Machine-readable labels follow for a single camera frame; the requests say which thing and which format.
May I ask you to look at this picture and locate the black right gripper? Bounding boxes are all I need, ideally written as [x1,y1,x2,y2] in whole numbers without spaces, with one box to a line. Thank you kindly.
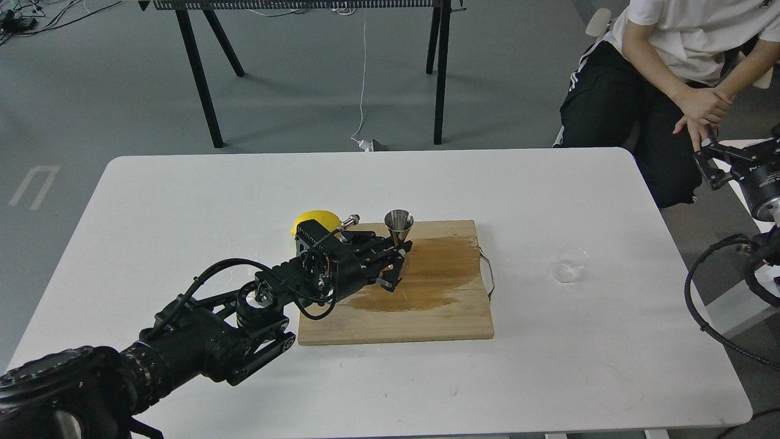
[693,141,779,222]

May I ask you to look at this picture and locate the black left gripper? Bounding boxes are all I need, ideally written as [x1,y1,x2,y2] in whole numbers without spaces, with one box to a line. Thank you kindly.
[295,215,413,304]

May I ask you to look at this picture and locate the steel double jigger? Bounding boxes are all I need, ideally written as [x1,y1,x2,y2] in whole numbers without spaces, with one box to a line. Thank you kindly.
[384,209,414,247]

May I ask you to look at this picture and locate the clear glass measuring cup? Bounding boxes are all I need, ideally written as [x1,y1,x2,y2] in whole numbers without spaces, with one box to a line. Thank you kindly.
[550,244,589,284]

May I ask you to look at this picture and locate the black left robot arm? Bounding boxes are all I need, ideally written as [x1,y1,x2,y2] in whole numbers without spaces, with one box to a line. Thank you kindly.
[2,210,413,438]

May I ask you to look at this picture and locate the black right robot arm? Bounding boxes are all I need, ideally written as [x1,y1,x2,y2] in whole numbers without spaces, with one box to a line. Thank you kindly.
[683,135,779,369]

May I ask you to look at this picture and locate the yellow lemon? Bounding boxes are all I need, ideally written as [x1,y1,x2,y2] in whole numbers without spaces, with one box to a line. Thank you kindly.
[291,210,342,238]

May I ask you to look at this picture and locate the wooden cutting board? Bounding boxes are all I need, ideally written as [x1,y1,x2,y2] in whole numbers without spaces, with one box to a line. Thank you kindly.
[297,219,495,346]

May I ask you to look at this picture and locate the seated person white shirt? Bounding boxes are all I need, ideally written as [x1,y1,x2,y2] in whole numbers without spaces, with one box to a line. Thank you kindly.
[554,1,779,209]

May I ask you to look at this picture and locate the white power cable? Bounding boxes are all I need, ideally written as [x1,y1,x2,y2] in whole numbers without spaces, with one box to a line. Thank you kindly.
[350,6,387,152]

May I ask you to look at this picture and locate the black metal frame table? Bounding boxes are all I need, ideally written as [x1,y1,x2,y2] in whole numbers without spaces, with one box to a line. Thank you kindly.
[133,1,466,150]

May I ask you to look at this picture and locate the black cables on floor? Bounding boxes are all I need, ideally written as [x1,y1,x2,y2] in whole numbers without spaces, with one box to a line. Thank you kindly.
[0,0,122,43]

